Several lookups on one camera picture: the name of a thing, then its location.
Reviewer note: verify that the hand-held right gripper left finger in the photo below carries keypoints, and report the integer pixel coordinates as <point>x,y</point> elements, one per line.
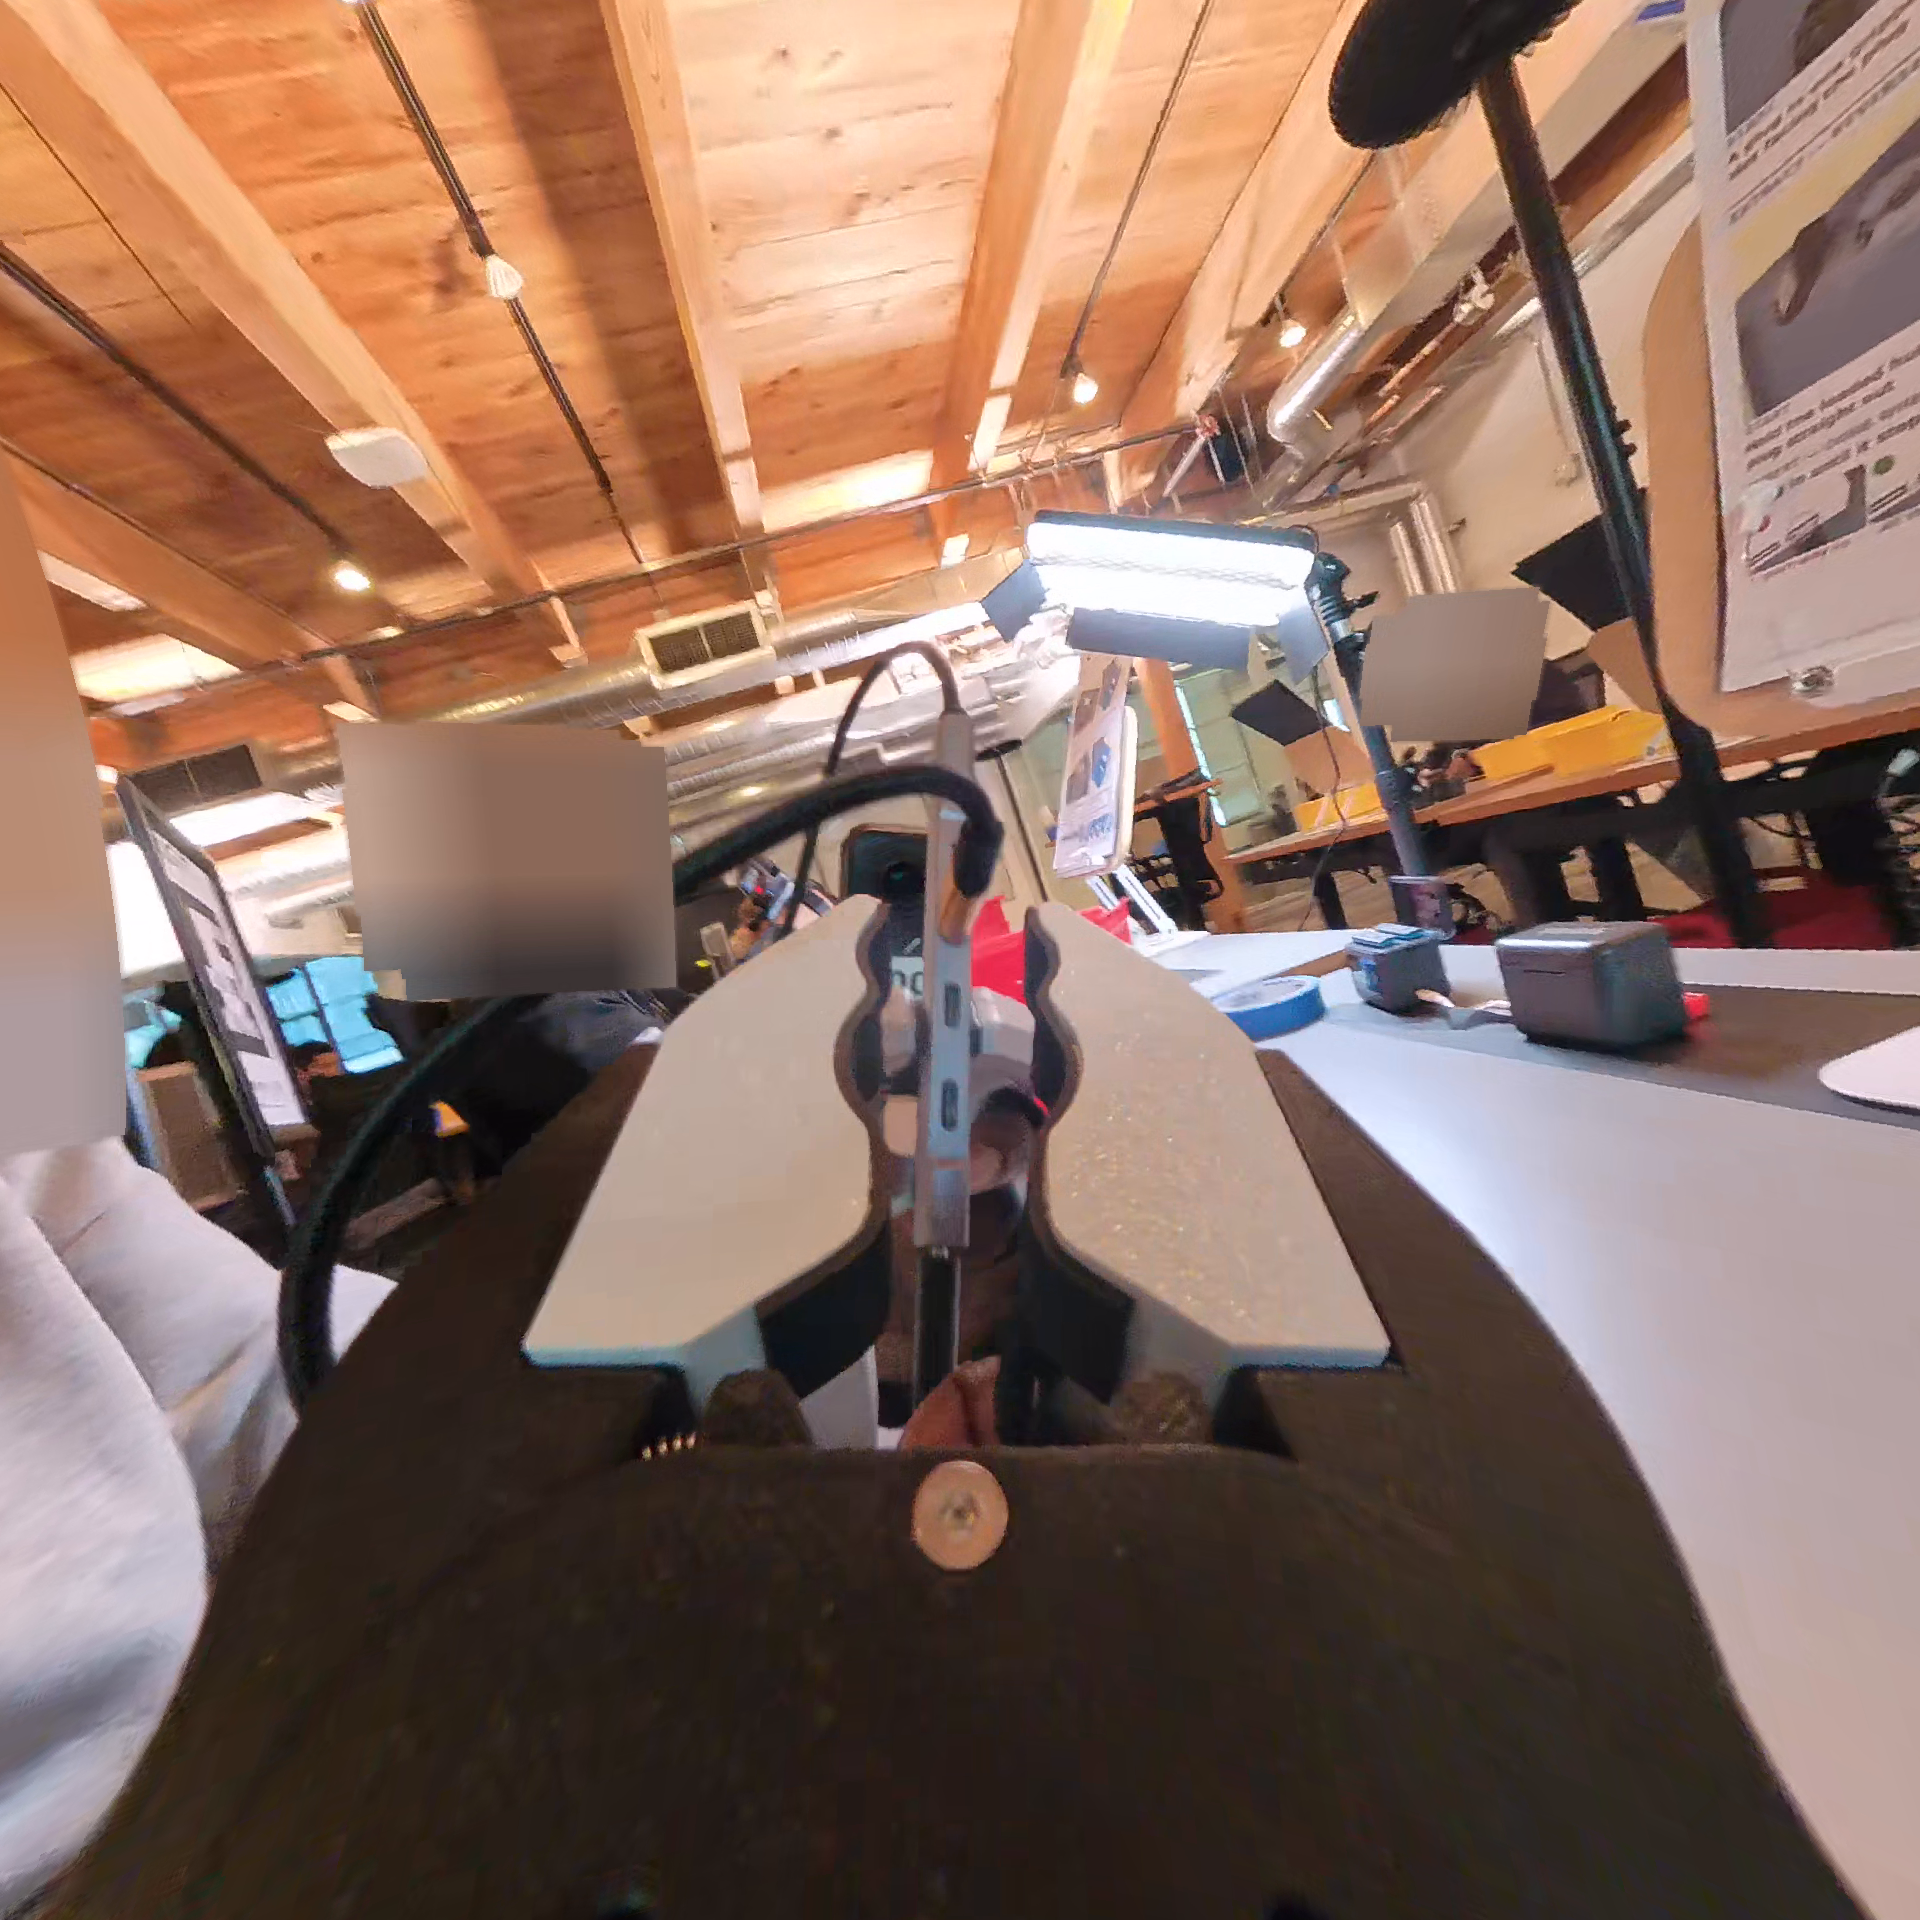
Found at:
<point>707,1172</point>

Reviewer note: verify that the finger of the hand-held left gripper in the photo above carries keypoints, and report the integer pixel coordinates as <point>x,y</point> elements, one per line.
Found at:
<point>1006,1050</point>

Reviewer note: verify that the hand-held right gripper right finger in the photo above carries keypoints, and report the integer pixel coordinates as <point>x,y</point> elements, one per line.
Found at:
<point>1201,1186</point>

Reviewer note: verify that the grey usb hub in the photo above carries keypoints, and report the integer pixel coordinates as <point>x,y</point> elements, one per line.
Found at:
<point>932,1186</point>

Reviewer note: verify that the blue tape roll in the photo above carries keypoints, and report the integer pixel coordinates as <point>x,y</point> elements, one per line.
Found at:
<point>1276,1015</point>

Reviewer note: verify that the white ceiling vent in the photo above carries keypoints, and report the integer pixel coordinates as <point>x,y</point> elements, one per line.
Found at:
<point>704,644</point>

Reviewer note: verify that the led light panel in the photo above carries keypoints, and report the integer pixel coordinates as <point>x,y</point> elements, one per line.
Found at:
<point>1155,580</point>

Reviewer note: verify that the grey cube device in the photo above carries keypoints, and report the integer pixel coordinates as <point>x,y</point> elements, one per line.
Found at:
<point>1591,983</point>

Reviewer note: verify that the black light stand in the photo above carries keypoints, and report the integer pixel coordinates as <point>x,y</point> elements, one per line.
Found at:
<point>1333,616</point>

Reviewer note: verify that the black white tag sign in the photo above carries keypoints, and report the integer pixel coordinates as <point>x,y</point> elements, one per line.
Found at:
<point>209,931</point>

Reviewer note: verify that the yellow plastic bin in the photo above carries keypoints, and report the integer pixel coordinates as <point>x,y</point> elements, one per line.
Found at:
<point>1591,738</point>

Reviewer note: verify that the white ceiling disc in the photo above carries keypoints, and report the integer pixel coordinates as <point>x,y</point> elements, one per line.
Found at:
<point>377,454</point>

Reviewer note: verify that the black disc-top stand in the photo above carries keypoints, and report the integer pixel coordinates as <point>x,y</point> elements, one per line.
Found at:
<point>1424,61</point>

